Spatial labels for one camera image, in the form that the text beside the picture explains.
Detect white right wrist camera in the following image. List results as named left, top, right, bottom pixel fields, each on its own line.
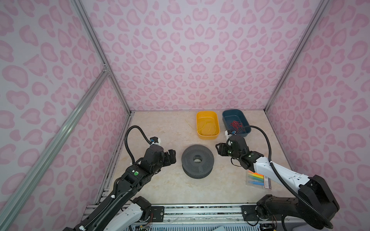
left=225, top=130, right=237, bottom=139

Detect dark grey cable spool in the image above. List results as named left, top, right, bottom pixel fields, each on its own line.
left=181, top=144, right=214, bottom=179

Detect teal plastic tray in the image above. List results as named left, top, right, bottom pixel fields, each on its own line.
left=222, top=109, right=251, bottom=137

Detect aluminium corner frame post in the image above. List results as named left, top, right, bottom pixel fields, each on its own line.
left=70, top=0, right=131, bottom=115

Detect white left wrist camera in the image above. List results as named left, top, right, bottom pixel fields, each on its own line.
left=149, top=137, right=161, bottom=145

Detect yellow plastic tray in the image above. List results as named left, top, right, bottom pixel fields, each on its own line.
left=196, top=111, right=220, bottom=140

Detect black right corrugated cable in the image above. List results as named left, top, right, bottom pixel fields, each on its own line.
left=226, top=125, right=334, bottom=229

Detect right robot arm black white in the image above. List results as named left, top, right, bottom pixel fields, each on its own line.
left=215, top=135, right=340, bottom=230

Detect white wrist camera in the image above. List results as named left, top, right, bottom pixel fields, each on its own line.
left=225, top=130, right=237, bottom=139
left=149, top=137, right=161, bottom=145

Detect red thin cable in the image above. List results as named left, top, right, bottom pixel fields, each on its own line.
left=229, top=120, right=244, bottom=132

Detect right aluminium corner post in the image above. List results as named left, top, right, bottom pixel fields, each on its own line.
left=264, top=0, right=331, bottom=114

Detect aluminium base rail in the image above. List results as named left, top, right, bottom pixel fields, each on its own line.
left=77, top=202, right=330, bottom=231

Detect pack of coloured markers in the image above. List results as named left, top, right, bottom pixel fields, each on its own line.
left=246, top=171, right=272, bottom=190

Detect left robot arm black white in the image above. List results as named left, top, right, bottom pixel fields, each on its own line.
left=64, top=144, right=176, bottom=231

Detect diagonal aluminium frame bar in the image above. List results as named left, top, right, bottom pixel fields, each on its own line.
left=1, top=69, right=110, bottom=231

